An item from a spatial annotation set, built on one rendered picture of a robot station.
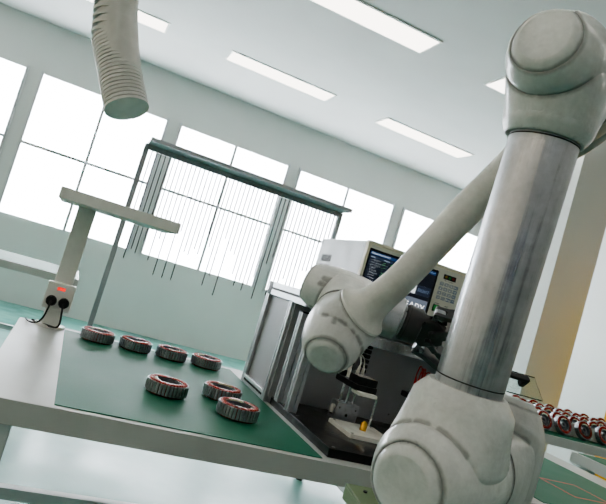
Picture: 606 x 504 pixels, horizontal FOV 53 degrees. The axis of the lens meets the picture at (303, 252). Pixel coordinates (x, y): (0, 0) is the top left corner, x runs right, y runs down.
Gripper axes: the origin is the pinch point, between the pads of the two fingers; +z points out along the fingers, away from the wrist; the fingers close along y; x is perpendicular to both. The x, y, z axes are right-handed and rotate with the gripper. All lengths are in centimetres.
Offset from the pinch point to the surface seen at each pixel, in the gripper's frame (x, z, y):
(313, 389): -25, -29, 75
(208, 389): -2, -57, 60
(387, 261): -54, -23, 39
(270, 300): -52, -54, 76
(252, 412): 7, -42, 47
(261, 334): -42, -53, 83
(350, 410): -19, -17, 69
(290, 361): -22, -39, 62
